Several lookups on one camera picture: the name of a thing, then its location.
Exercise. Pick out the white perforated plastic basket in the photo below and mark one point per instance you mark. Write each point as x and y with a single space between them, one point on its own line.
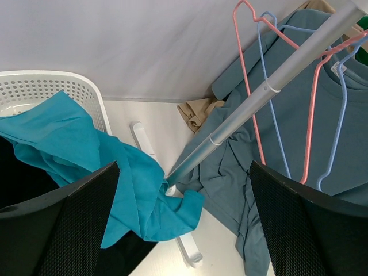
22 90

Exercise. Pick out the light blue wire hanger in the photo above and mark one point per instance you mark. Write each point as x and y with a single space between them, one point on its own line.
356 41

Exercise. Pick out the green t shirt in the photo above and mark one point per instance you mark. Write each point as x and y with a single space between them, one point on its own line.
362 55

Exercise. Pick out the black t shirt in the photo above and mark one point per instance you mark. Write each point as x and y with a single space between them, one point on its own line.
21 182

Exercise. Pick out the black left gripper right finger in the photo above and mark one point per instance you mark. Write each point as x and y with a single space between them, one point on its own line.
308 232

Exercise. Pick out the teal t shirt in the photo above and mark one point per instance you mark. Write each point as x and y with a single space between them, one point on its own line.
59 136

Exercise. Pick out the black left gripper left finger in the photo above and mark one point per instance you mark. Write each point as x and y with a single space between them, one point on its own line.
60 232

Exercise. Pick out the pink wire hanger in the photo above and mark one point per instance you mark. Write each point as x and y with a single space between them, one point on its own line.
243 66

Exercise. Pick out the grey blue t shirt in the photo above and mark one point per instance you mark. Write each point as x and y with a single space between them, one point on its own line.
222 178

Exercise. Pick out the beige t shirt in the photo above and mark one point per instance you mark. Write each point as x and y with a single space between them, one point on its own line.
196 112

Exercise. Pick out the silver white clothes rack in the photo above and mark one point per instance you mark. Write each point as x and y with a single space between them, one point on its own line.
314 47

